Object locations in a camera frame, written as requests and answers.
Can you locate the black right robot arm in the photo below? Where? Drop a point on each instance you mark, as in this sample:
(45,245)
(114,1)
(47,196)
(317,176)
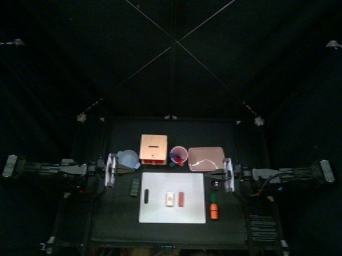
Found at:
(285,173)

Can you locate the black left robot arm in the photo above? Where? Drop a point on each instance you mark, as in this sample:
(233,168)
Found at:
(49,168)

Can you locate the red toy salmon slice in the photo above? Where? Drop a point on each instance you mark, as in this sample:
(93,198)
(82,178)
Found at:
(181,199)

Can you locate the small black round object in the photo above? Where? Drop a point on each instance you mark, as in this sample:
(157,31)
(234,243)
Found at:
(216,183)

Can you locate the pink square plastic tray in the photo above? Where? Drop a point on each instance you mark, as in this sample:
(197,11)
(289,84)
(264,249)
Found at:
(206,158)

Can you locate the dark green toy block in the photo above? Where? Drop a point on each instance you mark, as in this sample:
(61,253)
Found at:
(136,187)

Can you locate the copper orange toy box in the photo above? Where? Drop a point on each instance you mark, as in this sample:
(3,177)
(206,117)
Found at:
(154,149)

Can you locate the clear pink measuring cup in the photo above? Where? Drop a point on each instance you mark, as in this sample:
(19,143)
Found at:
(178,156)

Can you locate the orange toy carrot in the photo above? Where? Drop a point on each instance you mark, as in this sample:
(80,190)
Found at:
(214,210)

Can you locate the white toy rice block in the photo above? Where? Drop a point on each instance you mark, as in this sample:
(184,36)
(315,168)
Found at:
(170,199)

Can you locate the white cutting board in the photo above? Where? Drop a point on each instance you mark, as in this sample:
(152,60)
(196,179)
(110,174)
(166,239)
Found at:
(174,213)

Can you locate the white text label sticker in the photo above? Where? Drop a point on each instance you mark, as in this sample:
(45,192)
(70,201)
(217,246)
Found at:
(263,228)

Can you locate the grey frame corner bracket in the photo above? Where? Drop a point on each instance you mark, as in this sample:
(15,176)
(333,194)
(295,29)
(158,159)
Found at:
(82,117)
(17,42)
(259,121)
(333,44)

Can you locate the grey frame centre bracket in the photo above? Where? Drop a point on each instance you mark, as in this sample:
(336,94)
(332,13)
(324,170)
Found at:
(170,117)

